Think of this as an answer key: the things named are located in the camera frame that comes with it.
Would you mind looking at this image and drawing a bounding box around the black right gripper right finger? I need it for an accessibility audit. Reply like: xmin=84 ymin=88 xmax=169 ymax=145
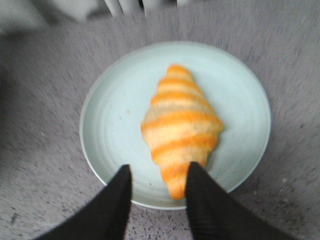
xmin=186 ymin=162 xmax=293 ymax=240

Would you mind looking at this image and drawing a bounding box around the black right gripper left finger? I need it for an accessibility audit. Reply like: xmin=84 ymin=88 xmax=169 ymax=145
xmin=37 ymin=164 xmax=132 ymax=240

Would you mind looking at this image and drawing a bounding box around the striped croissant bread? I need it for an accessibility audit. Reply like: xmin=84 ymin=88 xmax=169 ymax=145
xmin=140 ymin=64 xmax=224 ymax=201

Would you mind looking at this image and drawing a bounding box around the teal plate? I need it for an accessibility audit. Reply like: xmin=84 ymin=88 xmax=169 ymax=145
xmin=79 ymin=41 xmax=272 ymax=210

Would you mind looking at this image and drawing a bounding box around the grey curtain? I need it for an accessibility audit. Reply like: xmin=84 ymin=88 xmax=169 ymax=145
xmin=0 ymin=0 xmax=190 ymax=35

